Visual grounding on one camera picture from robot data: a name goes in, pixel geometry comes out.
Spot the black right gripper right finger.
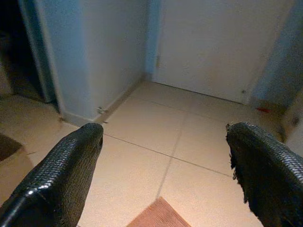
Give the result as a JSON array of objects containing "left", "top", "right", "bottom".
[{"left": 226, "top": 122, "right": 303, "bottom": 227}]

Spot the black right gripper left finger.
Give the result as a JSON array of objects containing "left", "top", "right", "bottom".
[{"left": 0, "top": 122, "right": 104, "bottom": 227}]

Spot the dark brown floor mat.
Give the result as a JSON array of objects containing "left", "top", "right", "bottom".
[{"left": 0, "top": 133, "right": 23, "bottom": 163}]

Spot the reddish brown floor mat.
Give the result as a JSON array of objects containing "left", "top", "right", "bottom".
[{"left": 126, "top": 196, "right": 192, "bottom": 227}]

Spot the white door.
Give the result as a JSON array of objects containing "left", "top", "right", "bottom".
[{"left": 151, "top": 0, "right": 292, "bottom": 105}]

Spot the grey door frame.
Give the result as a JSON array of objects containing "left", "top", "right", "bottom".
[{"left": 18, "top": 0, "right": 65, "bottom": 114}]

